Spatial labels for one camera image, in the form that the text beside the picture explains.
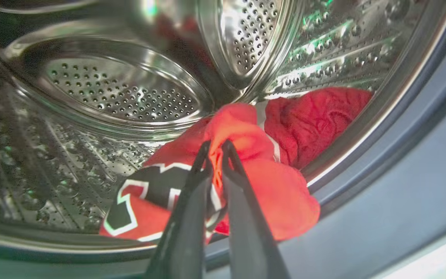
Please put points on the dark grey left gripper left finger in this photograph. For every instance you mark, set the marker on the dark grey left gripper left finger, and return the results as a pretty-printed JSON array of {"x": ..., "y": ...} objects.
[{"x": 184, "y": 232}]

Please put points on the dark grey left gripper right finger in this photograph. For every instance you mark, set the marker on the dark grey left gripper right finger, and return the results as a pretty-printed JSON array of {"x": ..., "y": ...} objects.
[{"x": 250, "y": 236}]

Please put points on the red garment with black print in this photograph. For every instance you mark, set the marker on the red garment with black print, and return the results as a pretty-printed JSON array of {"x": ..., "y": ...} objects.
[{"x": 277, "y": 193}]

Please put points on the grey washing machine door seal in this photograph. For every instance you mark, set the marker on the grey washing machine door seal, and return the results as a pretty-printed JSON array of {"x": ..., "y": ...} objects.
[{"x": 393, "y": 186}]

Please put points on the steel washing machine drum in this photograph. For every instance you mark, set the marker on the steel washing machine drum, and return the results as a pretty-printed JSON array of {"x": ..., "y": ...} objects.
[{"x": 110, "y": 97}]

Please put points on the dark red knitted garment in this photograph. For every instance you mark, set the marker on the dark red knitted garment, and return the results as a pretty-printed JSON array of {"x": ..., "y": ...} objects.
[{"x": 316, "y": 120}]

